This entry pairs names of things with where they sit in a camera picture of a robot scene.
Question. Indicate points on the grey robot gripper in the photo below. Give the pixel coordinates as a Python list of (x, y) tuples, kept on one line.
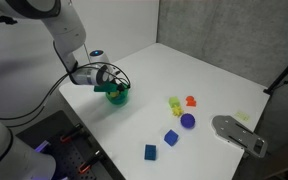
[(108, 75)]

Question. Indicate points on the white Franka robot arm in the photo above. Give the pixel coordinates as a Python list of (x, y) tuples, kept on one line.
[(64, 26)]

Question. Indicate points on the green plastic bowl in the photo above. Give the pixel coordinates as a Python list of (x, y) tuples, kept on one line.
[(119, 101)]

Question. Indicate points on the yellow star toy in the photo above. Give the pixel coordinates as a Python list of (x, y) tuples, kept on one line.
[(177, 111)]

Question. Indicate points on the orange toy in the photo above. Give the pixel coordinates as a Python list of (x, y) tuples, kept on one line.
[(190, 101)]

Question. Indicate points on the lime green cube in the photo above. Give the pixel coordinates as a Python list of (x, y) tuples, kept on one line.
[(174, 101)]

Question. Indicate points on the dark blue hexagonal block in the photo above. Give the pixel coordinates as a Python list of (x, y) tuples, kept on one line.
[(150, 152)]

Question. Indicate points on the blue cube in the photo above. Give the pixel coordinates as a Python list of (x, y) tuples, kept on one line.
[(171, 137)]

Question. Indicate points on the purple ball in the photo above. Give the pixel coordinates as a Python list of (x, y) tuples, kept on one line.
[(187, 120)]

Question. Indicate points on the black perforated mounting board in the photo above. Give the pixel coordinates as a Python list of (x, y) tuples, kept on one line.
[(64, 156)]

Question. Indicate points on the grey metal plate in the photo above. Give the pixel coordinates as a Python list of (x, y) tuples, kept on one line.
[(234, 133)]

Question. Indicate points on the yellow sticky note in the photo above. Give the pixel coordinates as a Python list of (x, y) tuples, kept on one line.
[(242, 116)]

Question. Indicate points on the black pole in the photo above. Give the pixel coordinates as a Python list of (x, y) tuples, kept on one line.
[(285, 73)]

